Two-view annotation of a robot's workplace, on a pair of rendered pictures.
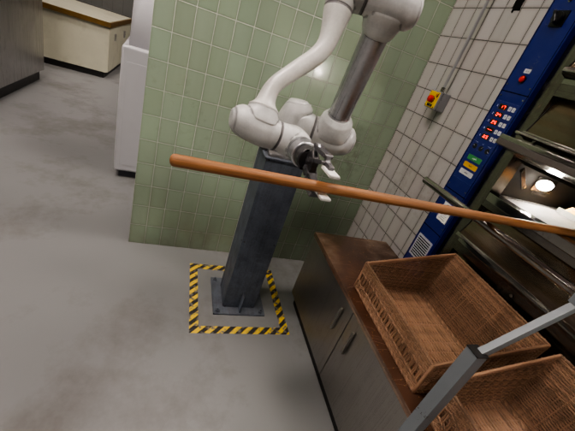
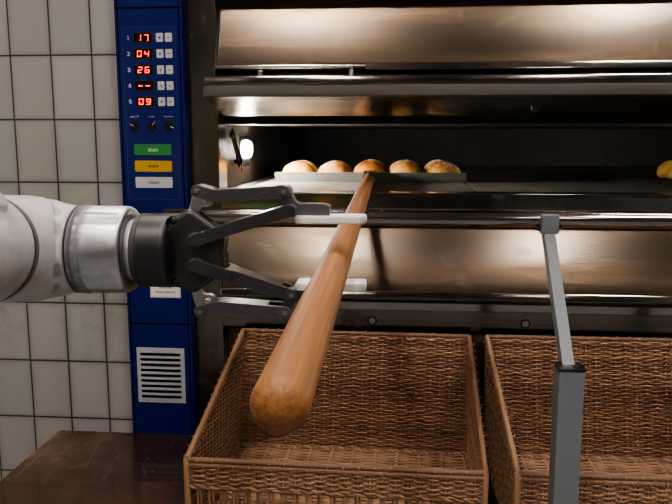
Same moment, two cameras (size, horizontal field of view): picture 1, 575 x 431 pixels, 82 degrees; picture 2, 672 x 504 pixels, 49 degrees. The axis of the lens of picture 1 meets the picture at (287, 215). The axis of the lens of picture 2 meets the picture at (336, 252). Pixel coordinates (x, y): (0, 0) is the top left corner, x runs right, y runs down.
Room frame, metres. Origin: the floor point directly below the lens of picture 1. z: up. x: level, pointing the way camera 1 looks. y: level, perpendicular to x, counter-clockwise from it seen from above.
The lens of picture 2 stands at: (0.50, 0.57, 1.31)
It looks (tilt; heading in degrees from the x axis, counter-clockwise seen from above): 9 degrees down; 298
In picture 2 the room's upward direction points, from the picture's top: straight up
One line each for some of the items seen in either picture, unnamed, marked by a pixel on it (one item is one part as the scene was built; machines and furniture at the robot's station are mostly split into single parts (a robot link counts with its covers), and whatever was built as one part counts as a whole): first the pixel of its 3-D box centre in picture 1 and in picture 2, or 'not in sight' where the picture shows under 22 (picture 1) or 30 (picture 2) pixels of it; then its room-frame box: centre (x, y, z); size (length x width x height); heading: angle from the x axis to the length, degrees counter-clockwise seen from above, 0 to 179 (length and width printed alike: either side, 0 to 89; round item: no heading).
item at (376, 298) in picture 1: (437, 310); (344, 422); (1.18, -0.74, 0.72); 0.56 x 0.49 x 0.28; 22
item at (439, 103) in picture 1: (436, 100); not in sight; (2.11, -0.59, 1.46); 0.10 x 0.07 x 0.10; 23
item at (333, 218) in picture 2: (330, 172); (331, 218); (0.85, -0.07, 1.23); 0.07 x 0.03 x 0.01; 24
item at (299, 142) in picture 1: (302, 152); (111, 249); (1.05, 0.02, 1.20); 0.09 x 0.06 x 0.09; 114
